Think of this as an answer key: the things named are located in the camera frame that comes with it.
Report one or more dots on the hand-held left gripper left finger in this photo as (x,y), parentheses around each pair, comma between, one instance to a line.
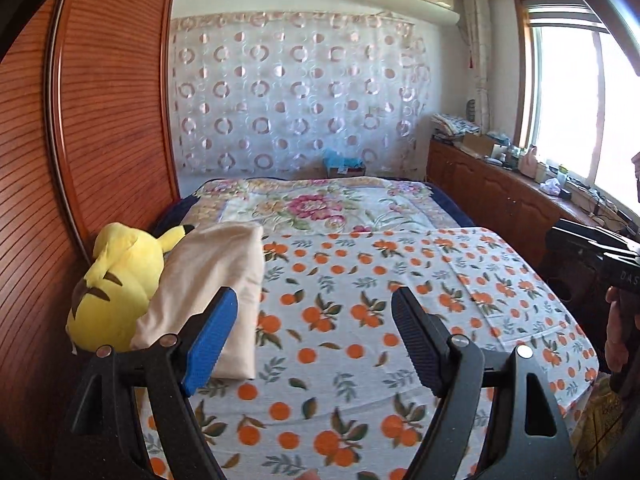
(210,340)

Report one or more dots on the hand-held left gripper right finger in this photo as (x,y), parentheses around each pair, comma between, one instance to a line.
(417,340)

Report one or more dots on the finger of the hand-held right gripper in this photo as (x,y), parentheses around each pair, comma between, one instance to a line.
(590,230)
(575,245)

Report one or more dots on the beige printed t-shirt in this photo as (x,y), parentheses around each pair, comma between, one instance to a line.
(220,260)

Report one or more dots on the person's right hand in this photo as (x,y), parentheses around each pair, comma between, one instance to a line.
(615,345)

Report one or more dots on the white crumpled tissue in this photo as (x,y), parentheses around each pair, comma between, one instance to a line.
(559,186)

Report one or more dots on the orange fruit print blanket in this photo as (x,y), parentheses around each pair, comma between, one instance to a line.
(350,310)

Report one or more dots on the pink bottle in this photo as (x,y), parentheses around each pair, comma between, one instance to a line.
(527,160)

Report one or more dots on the low wooden cabinet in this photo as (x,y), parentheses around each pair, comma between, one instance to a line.
(490,185)

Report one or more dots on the yellow plush toy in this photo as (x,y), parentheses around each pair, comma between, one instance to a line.
(115,290)

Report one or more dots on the wooden framed window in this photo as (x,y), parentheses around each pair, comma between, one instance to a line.
(565,100)

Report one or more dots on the cardboard box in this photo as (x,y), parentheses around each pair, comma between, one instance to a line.
(472,144)

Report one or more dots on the stack of patterned cloth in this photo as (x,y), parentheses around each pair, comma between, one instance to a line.
(452,124)

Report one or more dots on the small brown box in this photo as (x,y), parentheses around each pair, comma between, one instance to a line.
(347,172)

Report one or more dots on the white window curtain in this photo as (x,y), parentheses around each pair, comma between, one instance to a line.
(477,50)

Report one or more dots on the wooden headboard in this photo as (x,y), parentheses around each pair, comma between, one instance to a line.
(100,110)

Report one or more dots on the circle patterned sheer curtain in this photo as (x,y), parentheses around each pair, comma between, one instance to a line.
(300,100)

